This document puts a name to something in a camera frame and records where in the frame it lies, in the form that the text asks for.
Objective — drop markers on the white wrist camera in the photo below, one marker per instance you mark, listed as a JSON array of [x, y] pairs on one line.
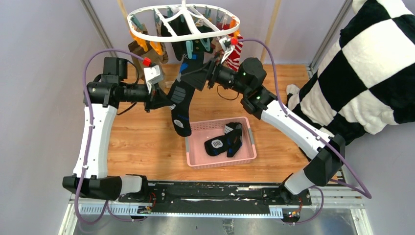
[[228, 46], [154, 76]]

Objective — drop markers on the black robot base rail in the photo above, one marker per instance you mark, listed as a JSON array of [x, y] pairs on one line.
[[215, 199]]

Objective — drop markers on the red white striped sock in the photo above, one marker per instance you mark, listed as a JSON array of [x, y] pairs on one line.
[[233, 60]]

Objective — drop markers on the brown sock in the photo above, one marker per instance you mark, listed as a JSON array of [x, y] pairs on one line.
[[160, 49], [135, 48]]

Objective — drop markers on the dark green sock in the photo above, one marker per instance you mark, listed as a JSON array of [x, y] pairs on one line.
[[180, 48]]

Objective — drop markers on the black grey sock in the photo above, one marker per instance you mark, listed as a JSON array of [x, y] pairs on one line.
[[230, 142]]

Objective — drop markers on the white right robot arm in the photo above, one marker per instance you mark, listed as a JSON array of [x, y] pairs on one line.
[[323, 151]]

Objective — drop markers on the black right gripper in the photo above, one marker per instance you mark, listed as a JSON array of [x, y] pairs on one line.
[[209, 72]]

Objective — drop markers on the black white checkered blanket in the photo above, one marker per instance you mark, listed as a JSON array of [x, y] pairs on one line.
[[366, 81]]

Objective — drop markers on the wooden clothes rack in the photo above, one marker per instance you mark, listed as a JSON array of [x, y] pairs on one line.
[[266, 43]]

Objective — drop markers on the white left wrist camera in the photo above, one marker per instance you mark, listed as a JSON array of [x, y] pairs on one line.
[[154, 76]]

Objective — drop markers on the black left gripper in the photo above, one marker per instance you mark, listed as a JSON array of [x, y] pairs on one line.
[[160, 99]]

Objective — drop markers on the black blue sock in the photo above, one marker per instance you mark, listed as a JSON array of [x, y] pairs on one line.
[[182, 93]]

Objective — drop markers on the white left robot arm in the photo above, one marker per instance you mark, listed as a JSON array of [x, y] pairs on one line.
[[102, 98]]

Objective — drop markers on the white round sock hanger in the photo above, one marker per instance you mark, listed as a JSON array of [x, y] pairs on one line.
[[220, 20]]

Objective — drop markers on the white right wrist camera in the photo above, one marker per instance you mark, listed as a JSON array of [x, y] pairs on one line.
[[228, 46]]

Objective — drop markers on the pink plastic basket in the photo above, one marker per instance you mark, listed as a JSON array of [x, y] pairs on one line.
[[201, 131]]

